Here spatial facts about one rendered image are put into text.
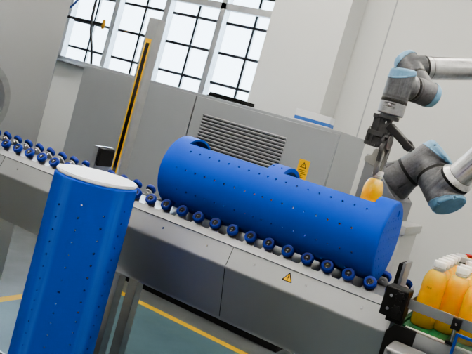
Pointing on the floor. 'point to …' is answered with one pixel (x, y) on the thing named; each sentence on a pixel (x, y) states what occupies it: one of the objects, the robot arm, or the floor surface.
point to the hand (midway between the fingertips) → (378, 173)
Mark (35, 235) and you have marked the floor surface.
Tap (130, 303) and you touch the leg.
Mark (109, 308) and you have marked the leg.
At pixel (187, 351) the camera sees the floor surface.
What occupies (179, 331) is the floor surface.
